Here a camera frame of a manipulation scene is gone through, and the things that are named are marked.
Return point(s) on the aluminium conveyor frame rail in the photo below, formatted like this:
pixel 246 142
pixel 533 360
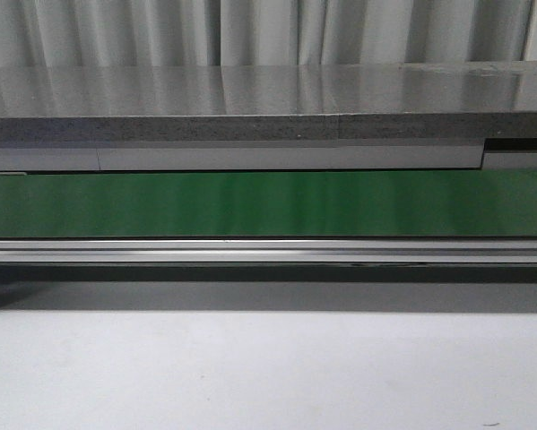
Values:
pixel 488 276

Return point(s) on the white pleated curtain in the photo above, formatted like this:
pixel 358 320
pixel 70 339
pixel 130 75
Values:
pixel 163 33

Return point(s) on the green conveyor belt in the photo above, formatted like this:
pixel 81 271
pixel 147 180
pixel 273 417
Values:
pixel 398 203

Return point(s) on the grey speckled stone counter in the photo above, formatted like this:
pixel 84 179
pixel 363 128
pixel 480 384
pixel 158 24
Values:
pixel 311 117

